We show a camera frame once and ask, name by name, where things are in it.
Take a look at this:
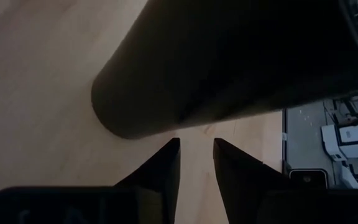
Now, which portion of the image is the white box machine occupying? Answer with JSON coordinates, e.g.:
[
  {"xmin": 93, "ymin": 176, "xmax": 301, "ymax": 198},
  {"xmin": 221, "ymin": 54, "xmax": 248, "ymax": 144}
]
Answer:
[{"xmin": 320, "ymin": 121, "xmax": 358, "ymax": 162}]

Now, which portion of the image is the black white-rimmed device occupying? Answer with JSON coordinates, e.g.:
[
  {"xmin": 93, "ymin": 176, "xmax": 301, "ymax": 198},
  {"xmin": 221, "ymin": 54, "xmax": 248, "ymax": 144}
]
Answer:
[{"xmin": 289, "ymin": 169, "xmax": 329, "ymax": 190}]

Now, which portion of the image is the black aluminium table frame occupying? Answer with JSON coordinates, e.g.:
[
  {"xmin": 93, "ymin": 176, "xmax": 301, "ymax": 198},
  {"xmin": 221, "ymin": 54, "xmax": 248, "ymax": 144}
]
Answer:
[{"xmin": 282, "ymin": 107, "xmax": 289, "ymax": 175}]

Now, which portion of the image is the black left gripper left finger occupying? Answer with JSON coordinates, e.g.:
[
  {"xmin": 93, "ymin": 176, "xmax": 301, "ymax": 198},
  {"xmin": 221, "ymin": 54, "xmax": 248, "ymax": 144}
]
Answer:
[{"xmin": 113, "ymin": 138, "xmax": 181, "ymax": 224}]

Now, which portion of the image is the tall black tumbler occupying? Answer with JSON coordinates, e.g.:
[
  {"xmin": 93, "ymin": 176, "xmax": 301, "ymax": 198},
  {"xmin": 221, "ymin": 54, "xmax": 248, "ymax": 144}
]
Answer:
[{"xmin": 91, "ymin": 0, "xmax": 358, "ymax": 140}]

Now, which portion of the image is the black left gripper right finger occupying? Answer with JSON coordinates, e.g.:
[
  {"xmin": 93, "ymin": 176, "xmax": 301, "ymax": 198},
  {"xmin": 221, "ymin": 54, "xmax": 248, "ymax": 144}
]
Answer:
[{"xmin": 213, "ymin": 138, "xmax": 291, "ymax": 224}]

